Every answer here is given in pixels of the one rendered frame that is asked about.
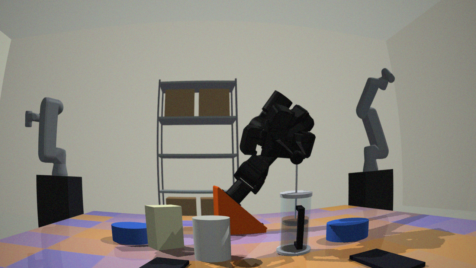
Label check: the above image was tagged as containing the blue short cylinder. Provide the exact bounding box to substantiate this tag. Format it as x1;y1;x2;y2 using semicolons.
111;222;148;245
326;217;369;242

